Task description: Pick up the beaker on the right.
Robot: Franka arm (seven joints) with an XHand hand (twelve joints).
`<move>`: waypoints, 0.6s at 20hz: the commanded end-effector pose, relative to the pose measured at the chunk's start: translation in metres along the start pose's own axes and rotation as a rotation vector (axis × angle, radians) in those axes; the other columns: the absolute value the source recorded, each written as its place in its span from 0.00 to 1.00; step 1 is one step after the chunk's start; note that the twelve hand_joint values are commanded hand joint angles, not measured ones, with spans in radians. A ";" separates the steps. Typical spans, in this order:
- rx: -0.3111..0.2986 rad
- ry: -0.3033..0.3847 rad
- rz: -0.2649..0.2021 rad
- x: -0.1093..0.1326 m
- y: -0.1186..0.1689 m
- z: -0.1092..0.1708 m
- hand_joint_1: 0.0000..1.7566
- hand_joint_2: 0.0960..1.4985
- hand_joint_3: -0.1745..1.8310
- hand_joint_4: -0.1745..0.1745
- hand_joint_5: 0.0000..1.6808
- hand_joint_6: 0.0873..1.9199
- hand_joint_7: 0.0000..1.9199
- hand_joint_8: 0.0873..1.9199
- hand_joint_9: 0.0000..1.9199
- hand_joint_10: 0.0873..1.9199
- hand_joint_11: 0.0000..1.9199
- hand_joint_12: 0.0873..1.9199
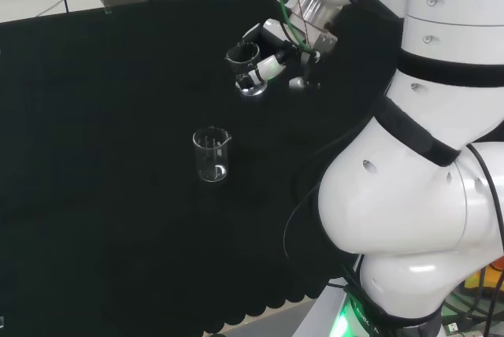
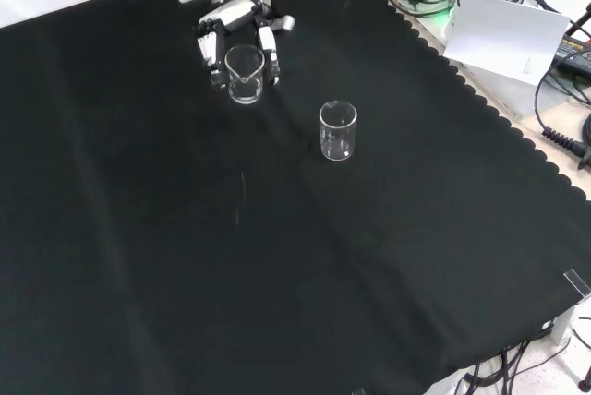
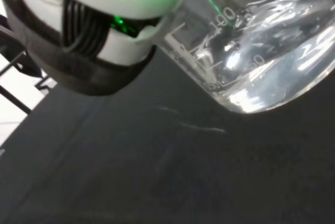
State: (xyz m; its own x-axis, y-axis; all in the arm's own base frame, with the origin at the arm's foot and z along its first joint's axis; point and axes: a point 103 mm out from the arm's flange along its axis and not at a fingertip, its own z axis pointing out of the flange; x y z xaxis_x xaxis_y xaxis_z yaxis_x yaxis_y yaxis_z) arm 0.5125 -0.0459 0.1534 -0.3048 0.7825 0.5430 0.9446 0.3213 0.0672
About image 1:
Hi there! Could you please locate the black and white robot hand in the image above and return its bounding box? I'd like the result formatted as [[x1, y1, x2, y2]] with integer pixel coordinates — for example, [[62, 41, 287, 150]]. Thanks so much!
[[235, 17, 330, 94]]

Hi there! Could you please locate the clear glass beaker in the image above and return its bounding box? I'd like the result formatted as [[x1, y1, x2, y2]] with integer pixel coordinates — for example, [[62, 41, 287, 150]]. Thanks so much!
[[191, 125, 234, 184], [224, 42, 269, 98]]

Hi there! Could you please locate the black scalloped bench cloth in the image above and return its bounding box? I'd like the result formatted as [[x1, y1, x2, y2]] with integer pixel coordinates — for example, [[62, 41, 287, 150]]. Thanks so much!
[[0, 0, 402, 337]]

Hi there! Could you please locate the yellow stop button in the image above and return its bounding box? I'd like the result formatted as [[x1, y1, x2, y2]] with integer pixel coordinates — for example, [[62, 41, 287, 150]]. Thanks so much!
[[464, 256, 504, 291]]

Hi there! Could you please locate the green wrist cable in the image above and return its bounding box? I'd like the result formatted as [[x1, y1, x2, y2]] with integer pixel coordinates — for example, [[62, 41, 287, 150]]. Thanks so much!
[[274, 0, 319, 57]]

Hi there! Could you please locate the thin black cable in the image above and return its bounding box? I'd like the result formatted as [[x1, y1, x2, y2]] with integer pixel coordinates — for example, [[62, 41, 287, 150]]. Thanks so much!
[[282, 176, 356, 276]]

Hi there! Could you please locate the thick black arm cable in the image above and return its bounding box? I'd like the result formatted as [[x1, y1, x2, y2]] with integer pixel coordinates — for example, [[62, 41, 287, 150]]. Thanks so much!
[[465, 143, 504, 260]]

